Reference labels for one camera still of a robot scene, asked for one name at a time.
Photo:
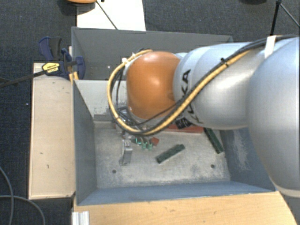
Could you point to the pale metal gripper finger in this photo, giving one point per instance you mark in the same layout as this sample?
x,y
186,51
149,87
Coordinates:
x,y
122,153
128,155

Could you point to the grey metal bin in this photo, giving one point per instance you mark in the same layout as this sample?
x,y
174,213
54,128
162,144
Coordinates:
x,y
150,167

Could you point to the small red-brown block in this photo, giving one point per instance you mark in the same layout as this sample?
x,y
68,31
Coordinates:
x,y
155,141

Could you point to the dark green flat block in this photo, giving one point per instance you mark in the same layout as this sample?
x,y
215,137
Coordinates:
x,y
214,140
170,153

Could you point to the red-brown flat block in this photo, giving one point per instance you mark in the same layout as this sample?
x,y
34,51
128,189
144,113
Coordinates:
x,y
187,128

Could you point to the pale wood flat board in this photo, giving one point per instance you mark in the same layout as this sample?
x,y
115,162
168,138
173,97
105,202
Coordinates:
x,y
51,135

